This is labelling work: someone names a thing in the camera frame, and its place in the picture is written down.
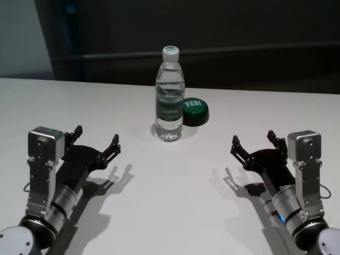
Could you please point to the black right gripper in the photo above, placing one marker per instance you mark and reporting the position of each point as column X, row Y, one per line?
column 271, row 164

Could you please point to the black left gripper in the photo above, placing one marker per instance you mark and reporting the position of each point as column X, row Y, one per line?
column 82, row 162

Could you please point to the clear water bottle green label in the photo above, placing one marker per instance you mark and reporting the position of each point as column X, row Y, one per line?
column 170, row 106

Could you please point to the green YES push button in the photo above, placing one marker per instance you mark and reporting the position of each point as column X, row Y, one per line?
column 196, row 110

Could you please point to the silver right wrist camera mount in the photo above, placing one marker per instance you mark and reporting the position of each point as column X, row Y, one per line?
column 305, row 148

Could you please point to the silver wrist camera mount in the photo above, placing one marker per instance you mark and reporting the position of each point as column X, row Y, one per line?
column 305, row 148
column 45, row 146

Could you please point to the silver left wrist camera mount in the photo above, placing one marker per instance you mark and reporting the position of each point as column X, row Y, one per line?
column 45, row 146

